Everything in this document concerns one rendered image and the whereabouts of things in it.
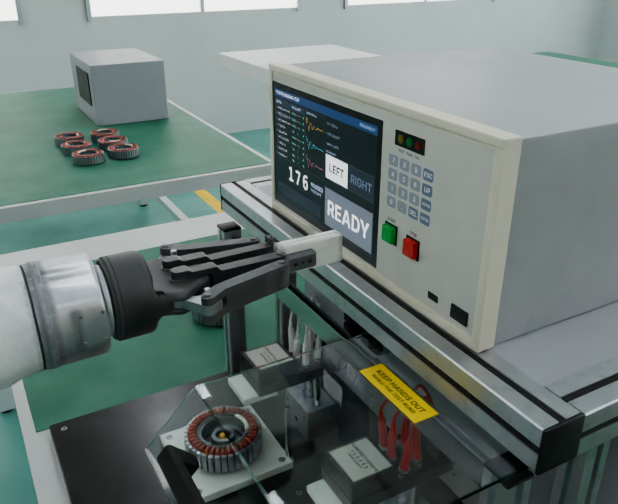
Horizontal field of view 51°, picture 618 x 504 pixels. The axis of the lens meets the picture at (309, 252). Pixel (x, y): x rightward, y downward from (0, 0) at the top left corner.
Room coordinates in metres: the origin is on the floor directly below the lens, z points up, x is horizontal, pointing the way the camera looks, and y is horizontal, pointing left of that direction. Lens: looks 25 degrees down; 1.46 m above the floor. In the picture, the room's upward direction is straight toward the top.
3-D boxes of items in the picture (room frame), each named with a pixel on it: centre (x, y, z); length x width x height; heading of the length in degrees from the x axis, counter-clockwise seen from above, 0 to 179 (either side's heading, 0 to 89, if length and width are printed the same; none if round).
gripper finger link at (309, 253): (0.56, 0.01, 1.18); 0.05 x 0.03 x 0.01; 119
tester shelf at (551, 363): (0.81, -0.21, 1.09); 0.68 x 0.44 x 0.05; 29
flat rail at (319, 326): (0.70, -0.02, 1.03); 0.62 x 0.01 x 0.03; 29
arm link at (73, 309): (0.48, 0.20, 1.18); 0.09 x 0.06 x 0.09; 29
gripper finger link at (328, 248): (0.59, 0.00, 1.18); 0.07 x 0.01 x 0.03; 119
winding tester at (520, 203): (0.80, -0.22, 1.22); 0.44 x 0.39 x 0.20; 29
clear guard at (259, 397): (0.48, -0.04, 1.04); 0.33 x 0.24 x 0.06; 119
